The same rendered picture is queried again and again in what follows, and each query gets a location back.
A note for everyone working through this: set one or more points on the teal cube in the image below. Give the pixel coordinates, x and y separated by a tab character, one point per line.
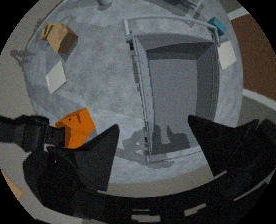
219	26

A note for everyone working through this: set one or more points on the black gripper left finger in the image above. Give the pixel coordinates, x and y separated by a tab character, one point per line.
93	159

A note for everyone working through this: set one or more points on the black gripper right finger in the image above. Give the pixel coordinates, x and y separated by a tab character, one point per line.
219	143

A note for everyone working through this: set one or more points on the grey cylinder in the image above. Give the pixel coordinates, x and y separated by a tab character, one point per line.
104	2

